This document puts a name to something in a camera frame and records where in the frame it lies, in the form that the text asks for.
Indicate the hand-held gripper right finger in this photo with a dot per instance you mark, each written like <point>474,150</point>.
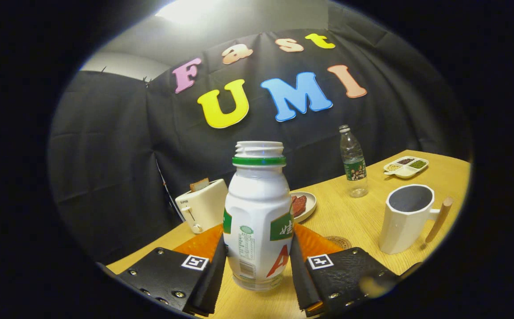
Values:
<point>301,283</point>

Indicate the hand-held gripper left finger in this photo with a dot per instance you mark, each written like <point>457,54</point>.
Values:
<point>212,279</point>

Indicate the round cork coaster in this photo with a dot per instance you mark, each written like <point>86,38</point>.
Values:
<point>342,242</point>

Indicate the white juice bottle green label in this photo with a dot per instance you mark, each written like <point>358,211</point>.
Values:
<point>256,208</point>

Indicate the clear plastic water bottle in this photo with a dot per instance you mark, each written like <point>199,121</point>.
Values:
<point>354,168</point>

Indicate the cream toaster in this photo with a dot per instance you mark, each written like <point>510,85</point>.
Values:
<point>205,204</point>

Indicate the round white plate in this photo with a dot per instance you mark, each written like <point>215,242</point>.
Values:
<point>311,206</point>

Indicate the red meat slices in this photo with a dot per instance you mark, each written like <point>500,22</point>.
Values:
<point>300,205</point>

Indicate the wooden table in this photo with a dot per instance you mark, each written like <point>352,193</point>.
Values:
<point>363,212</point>

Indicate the toast slice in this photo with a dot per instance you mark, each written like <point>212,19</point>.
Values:
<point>200,184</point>

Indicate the white divided tray with beans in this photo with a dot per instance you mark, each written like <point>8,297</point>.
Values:
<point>405,172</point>

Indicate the black backdrop cloth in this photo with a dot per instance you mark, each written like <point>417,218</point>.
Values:
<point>115,155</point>

